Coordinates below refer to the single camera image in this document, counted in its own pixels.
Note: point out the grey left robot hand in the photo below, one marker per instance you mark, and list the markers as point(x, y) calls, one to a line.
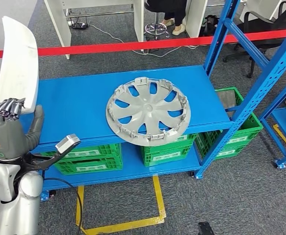
point(5, 136)

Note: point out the white curved plastic part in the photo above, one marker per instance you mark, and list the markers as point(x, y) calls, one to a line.
point(18, 65)

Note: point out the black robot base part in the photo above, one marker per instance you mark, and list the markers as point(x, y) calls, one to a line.
point(205, 228)

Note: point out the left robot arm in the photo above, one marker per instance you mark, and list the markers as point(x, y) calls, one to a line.
point(22, 201)

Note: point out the blue metal shelf rack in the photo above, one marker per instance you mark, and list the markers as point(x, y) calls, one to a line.
point(284, 126)
point(84, 103)

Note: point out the white desk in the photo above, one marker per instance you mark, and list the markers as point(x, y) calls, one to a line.
point(57, 19)
point(197, 16)

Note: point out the black router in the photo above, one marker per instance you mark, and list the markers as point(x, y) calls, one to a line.
point(79, 25)

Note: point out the red barrier tape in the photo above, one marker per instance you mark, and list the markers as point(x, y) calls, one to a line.
point(109, 46)

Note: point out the grey wheel hubcap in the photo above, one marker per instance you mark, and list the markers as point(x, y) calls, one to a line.
point(148, 110)

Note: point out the yellow floor tape square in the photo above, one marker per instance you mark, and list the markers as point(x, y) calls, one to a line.
point(158, 194)

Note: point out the black stool chrome base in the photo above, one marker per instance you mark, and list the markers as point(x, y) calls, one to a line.
point(155, 29)

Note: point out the person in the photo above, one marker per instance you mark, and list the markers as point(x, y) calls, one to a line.
point(174, 9)

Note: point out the black bag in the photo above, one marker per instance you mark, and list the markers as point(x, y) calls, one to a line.
point(209, 24)

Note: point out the black office chair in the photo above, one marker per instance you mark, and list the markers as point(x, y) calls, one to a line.
point(268, 26)

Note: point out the black camera bracket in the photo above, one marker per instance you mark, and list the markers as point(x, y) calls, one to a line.
point(44, 163)

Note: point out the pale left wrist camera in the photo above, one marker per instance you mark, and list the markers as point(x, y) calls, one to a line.
point(67, 142)

